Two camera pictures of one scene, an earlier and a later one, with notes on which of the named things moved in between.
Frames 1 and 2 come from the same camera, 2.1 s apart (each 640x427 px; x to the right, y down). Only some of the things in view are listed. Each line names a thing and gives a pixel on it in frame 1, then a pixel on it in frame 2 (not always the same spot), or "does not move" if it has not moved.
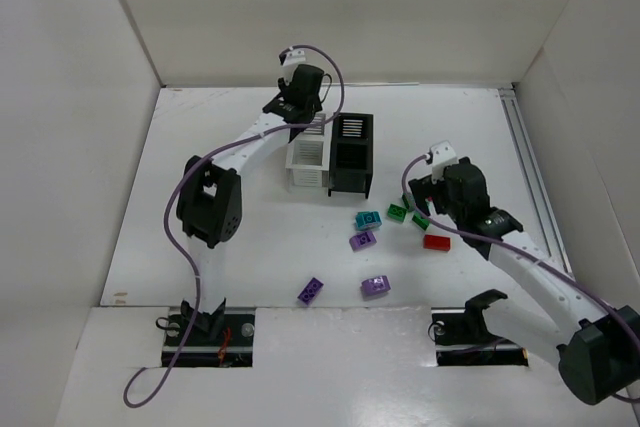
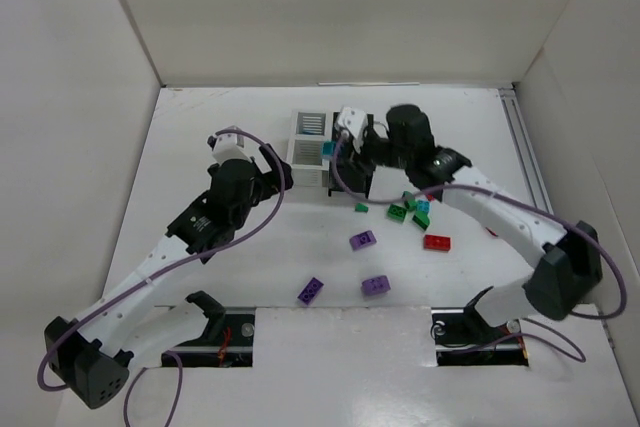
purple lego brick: (310, 291) does not move
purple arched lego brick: (360, 241) does not move
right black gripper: (423, 187) → (351, 162)
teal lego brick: (368, 220) → (328, 148)
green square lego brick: (396, 212) does not move
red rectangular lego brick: (437, 242) does not move
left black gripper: (286, 108) → (273, 170)
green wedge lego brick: (409, 201) does not move
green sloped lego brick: (422, 223) does not move
